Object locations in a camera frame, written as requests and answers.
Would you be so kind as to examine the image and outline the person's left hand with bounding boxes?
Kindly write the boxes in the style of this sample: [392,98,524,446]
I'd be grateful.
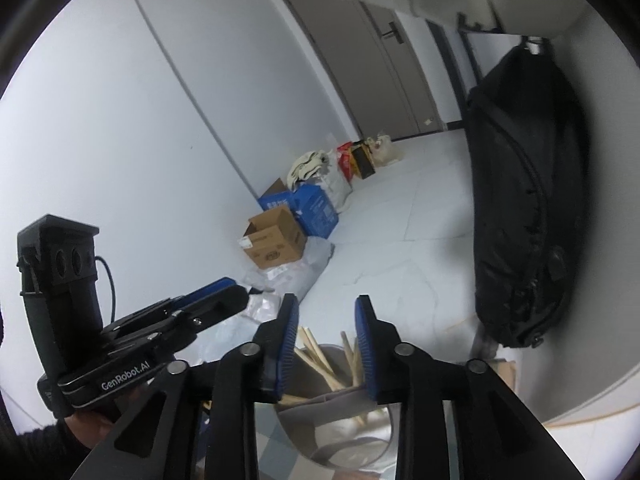
[64,389,139,450]

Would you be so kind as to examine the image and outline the clear plastic bags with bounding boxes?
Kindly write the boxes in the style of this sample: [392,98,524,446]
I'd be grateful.
[195,292,282,364]

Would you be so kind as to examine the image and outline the grey cylindrical utensil holder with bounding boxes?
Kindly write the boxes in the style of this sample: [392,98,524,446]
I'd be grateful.
[277,344,399,474]

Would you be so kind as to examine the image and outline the checkered tablecloth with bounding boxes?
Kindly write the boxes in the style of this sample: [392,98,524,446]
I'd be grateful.
[192,393,321,480]

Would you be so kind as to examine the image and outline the grey plastic parcel bag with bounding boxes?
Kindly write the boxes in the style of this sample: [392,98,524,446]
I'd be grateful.
[241,236,335,301]

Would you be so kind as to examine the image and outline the brown cardboard box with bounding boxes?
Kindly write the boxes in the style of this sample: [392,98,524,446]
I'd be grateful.
[239,205,307,270]

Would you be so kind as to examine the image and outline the blue cardboard box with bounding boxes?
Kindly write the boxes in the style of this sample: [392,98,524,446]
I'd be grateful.
[258,179,338,238]

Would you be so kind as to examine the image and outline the cream tote bag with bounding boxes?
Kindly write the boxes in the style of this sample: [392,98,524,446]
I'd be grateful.
[286,151,331,190]

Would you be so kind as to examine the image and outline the red and black snack bag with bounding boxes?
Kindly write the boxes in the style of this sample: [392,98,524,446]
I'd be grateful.
[337,141,375,182]

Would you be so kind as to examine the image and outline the beige plastic bag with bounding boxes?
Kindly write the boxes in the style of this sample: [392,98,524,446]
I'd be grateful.
[364,132,404,167]

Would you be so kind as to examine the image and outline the large black bag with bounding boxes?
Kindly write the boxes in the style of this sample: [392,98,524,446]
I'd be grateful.
[465,44,590,348]

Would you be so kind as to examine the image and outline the grey entrance door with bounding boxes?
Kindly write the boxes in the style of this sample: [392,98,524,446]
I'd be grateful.
[284,0,446,140]

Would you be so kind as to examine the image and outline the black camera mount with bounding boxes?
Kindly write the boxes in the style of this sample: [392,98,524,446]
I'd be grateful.
[17,214,103,380]

